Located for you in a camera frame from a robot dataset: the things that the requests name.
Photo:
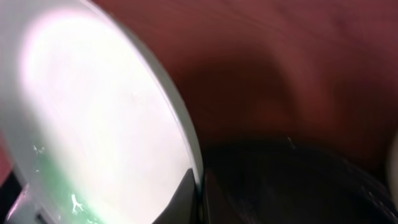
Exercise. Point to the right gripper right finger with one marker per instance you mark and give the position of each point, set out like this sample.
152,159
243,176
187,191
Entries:
225,202

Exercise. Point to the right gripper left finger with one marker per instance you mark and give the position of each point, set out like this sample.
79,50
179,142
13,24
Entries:
182,209

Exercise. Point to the mint plate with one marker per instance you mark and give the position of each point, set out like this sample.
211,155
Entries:
95,126

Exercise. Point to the black round tray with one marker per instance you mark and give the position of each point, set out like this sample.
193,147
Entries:
290,183

